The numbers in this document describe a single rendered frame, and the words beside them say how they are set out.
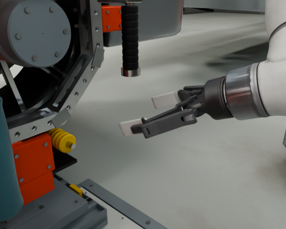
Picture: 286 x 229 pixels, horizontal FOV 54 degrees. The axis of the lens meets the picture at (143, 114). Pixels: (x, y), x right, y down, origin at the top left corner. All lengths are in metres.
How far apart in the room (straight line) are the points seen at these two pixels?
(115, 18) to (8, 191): 0.54
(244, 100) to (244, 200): 1.07
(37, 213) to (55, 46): 0.65
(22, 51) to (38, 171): 0.37
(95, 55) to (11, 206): 0.45
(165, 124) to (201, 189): 1.05
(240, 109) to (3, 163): 0.45
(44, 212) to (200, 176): 0.87
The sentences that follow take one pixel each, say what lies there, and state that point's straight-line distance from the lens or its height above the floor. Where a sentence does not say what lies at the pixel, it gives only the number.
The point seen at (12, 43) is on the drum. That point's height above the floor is 0.84.
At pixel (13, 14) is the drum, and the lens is 0.55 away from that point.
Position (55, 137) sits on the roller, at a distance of 0.87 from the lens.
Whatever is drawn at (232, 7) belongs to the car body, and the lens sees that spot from 2.97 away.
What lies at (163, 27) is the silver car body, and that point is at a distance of 1.25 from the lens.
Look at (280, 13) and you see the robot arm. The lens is 0.51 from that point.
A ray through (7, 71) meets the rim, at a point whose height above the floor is 0.73.
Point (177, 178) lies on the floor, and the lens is 1.57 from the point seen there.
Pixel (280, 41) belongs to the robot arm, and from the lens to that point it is 0.48.
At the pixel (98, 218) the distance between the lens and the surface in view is 1.13.
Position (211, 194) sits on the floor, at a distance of 1.50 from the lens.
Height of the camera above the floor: 0.92
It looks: 23 degrees down
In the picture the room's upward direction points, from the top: straight up
